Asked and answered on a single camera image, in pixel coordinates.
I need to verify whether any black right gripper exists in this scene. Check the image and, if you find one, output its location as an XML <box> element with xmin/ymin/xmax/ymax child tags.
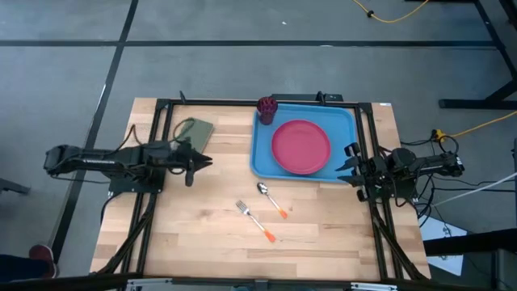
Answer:
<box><xmin>336</xmin><ymin>141</ymin><xmax>383</xmax><ymax>203</ymax></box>

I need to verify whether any person's leg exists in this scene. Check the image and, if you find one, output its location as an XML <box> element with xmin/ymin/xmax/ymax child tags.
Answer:
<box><xmin>0</xmin><ymin>253</ymin><xmax>52</xmax><ymax>282</ymax></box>

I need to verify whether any black floor stand frame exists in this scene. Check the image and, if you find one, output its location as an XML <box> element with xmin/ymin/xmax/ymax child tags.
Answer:
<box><xmin>406</xmin><ymin>0</ymin><xmax>517</xmax><ymax>110</ymax></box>

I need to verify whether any black cable bundle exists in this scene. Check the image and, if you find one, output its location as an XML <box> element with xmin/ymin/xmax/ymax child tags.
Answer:
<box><xmin>399</xmin><ymin>135</ymin><xmax>506</xmax><ymax>228</ymax></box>

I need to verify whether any yellow cable with plug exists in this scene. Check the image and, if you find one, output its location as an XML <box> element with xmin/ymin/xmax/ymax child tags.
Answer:
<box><xmin>434</xmin><ymin>111</ymin><xmax>517</xmax><ymax>143</ymax></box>

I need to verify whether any metal spoon orange handle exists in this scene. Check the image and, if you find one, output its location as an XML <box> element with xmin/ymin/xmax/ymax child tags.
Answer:
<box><xmin>256</xmin><ymin>182</ymin><xmax>288</xmax><ymax>221</ymax></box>

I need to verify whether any yellow cable with black clip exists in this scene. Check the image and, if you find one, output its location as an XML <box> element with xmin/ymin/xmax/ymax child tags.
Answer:
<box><xmin>353</xmin><ymin>0</ymin><xmax>430</xmax><ymax>24</ymax></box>

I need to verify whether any black metal table frame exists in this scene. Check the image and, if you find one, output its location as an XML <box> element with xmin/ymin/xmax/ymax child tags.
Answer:
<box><xmin>96</xmin><ymin>91</ymin><xmax>431</xmax><ymax>282</ymax></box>

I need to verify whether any red plastic cup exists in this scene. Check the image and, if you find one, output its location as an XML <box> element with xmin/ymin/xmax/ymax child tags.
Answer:
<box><xmin>256</xmin><ymin>95</ymin><xmax>279</xmax><ymax>125</ymax></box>

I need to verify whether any black beam with silver brackets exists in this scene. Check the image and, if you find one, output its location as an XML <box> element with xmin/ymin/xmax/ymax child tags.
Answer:
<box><xmin>0</xmin><ymin>273</ymin><xmax>517</xmax><ymax>291</ymax></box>

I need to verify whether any blue plastic tray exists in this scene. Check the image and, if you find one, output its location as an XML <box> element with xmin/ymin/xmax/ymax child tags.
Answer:
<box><xmin>249</xmin><ymin>102</ymin><xmax>359</xmax><ymax>183</ymax></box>

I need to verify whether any metal fork orange handle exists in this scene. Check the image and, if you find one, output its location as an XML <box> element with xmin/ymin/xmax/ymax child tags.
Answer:
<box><xmin>235</xmin><ymin>200</ymin><xmax>277</xmax><ymax>244</ymax></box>

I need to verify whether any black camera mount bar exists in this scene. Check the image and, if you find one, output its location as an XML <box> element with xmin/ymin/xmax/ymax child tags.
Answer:
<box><xmin>270</xmin><ymin>91</ymin><xmax>344</xmax><ymax>103</ymax></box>

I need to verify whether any black stand foot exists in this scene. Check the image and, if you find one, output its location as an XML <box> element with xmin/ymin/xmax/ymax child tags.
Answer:
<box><xmin>0</xmin><ymin>177</ymin><xmax>32</xmax><ymax>197</ymax></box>

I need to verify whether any person's red shoe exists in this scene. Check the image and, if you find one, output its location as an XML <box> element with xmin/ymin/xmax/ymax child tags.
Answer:
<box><xmin>27</xmin><ymin>244</ymin><xmax>60</xmax><ymax>279</ymax></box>

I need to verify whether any white cable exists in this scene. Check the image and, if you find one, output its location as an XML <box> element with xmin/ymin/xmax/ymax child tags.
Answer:
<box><xmin>434</xmin><ymin>171</ymin><xmax>517</xmax><ymax>207</ymax></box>

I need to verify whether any white paper sheet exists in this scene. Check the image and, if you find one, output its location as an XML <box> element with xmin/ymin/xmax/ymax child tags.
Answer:
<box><xmin>419</xmin><ymin>216</ymin><xmax>469</xmax><ymax>276</ymax></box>

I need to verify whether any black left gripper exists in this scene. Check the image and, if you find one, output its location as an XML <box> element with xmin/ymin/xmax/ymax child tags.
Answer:
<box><xmin>170</xmin><ymin>139</ymin><xmax>213</xmax><ymax>188</ymax></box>

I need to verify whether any black horizontal beam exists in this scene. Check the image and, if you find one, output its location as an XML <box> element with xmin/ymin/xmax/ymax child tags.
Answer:
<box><xmin>422</xmin><ymin>228</ymin><xmax>517</xmax><ymax>256</ymax></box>

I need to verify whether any red round plate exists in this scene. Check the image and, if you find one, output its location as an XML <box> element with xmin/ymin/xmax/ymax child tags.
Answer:
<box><xmin>271</xmin><ymin>119</ymin><xmax>332</xmax><ymax>175</ymax></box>

